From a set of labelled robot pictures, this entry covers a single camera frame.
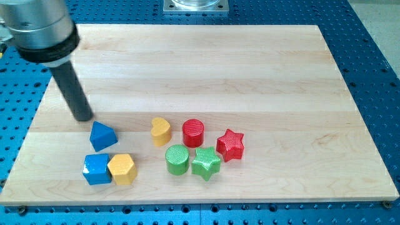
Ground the yellow heart block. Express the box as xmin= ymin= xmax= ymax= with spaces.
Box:
xmin=151 ymin=117 xmax=171 ymax=147

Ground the blue triangle block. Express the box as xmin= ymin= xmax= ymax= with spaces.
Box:
xmin=89 ymin=121 xmax=118 ymax=152

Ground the yellow hexagon block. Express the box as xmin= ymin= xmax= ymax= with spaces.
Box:
xmin=107 ymin=154 xmax=138 ymax=185

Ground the red star block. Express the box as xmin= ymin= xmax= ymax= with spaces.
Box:
xmin=216 ymin=129 xmax=244 ymax=163

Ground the board corner screw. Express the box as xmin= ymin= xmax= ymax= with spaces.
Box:
xmin=17 ymin=206 xmax=27 ymax=216
xmin=381 ymin=201 xmax=392 ymax=210

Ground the green star block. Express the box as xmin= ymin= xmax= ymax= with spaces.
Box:
xmin=191 ymin=146 xmax=221 ymax=181

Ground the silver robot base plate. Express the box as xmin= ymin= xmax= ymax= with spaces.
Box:
xmin=163 ymin=0 xmax=229 ymax=13

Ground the red cylinder block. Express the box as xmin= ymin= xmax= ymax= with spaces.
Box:
xmin=182 ymin=119 xmax=204 ymax=148

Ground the board corner screw left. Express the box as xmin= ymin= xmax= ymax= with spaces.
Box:
xmin=17 ymin=206 xmax=27 ymax=216

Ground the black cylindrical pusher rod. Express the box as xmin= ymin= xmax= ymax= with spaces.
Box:
xmin=50 ymin=61 xmax=93 ymax=121

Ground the blue cube block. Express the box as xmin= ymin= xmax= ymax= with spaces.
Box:
xmin=82 ymin=154 xmax=112 ymax=185

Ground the board corner screw right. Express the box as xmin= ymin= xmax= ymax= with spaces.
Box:
xmin=381 ymin=201 xmax=392 ymax=210

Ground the green cylinder block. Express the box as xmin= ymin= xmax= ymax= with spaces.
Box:
xmin=165 ymin=144 xmax=189 ymax=176

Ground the wooden board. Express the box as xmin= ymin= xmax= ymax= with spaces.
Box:
xmin=1 ymin=24 xmax=399 ymax=206

